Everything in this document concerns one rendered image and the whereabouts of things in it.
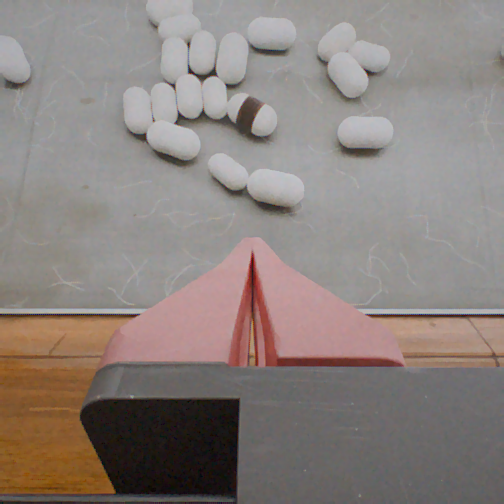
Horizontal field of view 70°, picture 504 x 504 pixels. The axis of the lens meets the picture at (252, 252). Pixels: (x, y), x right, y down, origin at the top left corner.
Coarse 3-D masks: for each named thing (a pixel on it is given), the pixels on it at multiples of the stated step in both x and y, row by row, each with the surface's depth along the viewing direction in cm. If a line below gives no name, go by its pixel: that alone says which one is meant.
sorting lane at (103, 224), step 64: (0, 0) 29; (64, 0) 29; (128, 0) 29; (192, 0) 29; (256, 0) 29; (320, 0) 29; (384, 0) 29; (448, 0) 29; (64, 64) 28; (128, 64) 28; (256, 64) 28; (320, 64) 28; (448, 64) 28; (0, 128) 27; (64, 128) 27; (192, 128) 27; (320, 128) 27; (448, 128) 27; (0, 192) 25; (64, 192) 25; (128, 192) 25; (192, 192) 25; (320, 192) 25; (384, 192) 25; (448, 192) 25; (0, 256) 24; (64, 256) 24; (128, 256) 24; (192, 256) 24; (320, 256) 24; (384, 256) 24; (448, 256) 24
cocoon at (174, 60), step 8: (168, 40) 26; (176, 40) 26; (168, 48) 26; (176, 48) 26; (184, 48) 26; (168, 56) 26; (176, 56) 26; (184, 56) 26; (168, 64) 26; (176, 64) 26; (184, 64) 26; (168, 72) 26; (176, 72) 26; (184, 72) 26; (168, 80) 26; (176, 80) 26
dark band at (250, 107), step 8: (248, 96) 25; (248, 104) 25; (256, 104) 25; (264, 104) 25; (240, 112) 25; (248, 112) 25; (256, 112) 25; (240, 120) 25; (248, 120) 25; (248, 128) 25
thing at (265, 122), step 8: (240, 96) 25; (232, 104) 25; (240, 104) 25; (232, 112) 25; (264, 112) 25; (272, 112) 25; (232, 120) 26; (256, 120) 25; (264, 120) 25; (272, 120) 25; (256, 128) 25; (264, 128) 25; (272, 128) 25
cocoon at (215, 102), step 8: (208, 80) 26; (216, 80) 26; (208, 88) 26; (216, 88) 25; (224, 88) 26; (208, 96) 25; (216, 96) 25; (224, 96) 26; (208, 104) 25; (216, 104) 25; (224, 104) 26; (208, 112) 26; (216, 112) 26; (224, 112) 26
